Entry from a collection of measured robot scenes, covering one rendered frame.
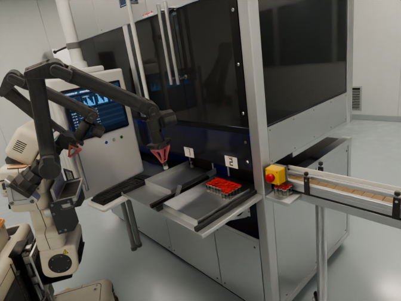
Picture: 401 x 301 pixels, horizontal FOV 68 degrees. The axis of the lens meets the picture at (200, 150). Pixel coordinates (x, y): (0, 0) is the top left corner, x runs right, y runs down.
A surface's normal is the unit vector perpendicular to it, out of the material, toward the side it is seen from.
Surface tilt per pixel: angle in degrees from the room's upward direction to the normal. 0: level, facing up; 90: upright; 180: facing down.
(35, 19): 90
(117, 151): 90
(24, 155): 90
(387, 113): 90
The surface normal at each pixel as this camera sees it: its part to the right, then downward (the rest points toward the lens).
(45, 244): 0.25, 0.27
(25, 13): 0.67, 0.14
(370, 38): -0.73, 0.31
